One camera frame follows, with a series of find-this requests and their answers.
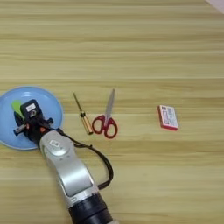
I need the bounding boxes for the black box with white label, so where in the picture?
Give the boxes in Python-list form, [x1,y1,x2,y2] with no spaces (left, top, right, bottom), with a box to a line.
[19,99,41,121]

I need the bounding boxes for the red and white small box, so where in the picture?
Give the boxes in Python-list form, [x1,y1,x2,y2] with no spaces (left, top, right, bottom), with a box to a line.
[157,104,179,131]

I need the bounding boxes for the light blue round plate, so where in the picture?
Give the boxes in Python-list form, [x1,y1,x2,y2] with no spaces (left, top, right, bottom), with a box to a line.
[0,86,64,151]

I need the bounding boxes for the amber handled screwdriver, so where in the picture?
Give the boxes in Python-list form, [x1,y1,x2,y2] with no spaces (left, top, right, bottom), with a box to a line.
[72,92,95,136]

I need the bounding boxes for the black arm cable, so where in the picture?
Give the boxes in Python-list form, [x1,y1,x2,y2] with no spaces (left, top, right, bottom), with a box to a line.
[56,127,115,191]

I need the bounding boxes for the green rectangular block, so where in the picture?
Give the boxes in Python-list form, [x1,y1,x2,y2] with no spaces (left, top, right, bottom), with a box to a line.
[10,100,25,121]

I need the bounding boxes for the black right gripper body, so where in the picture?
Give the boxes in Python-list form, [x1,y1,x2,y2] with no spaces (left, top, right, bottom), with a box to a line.
[13,115,56,147]

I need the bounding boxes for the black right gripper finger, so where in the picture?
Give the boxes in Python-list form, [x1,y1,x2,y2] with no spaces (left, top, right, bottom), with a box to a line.
[43,117,55,126]
[13,110,25,130]

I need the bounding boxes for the red handled scissors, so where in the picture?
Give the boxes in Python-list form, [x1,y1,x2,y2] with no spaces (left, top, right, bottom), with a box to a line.
[91,88,119,139]

